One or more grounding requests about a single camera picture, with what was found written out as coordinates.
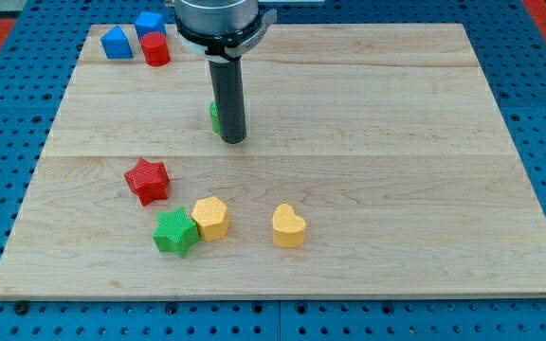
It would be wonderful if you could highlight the red cylinder block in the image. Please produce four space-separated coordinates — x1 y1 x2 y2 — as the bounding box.
139 31 171 66

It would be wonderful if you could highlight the blue cube block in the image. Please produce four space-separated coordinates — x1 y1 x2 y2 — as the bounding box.
134 11 167 39

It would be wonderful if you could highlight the green star block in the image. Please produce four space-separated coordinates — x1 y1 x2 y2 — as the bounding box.
153 206 201 259

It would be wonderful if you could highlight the yellow heart block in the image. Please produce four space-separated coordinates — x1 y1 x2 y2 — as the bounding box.
272 204 306 248

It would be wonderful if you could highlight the blue pentagon block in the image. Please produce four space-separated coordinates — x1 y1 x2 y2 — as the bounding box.
100 26 134 60

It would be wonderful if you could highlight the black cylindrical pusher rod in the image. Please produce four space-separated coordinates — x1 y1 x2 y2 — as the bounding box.
209 60 246 144

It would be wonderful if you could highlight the green circle block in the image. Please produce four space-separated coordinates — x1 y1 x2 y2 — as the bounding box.
209 100 220 134

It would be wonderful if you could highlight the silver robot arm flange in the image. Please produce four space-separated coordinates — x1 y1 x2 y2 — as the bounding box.
173 0 277 63

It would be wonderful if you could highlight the light wooden board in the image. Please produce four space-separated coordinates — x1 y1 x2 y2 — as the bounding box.
0 24 546 301

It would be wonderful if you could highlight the red star block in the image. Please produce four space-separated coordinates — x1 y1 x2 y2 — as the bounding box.
123 158 170 206

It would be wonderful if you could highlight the yellow hexagon block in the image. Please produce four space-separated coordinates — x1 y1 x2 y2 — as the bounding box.
191 196 230 242

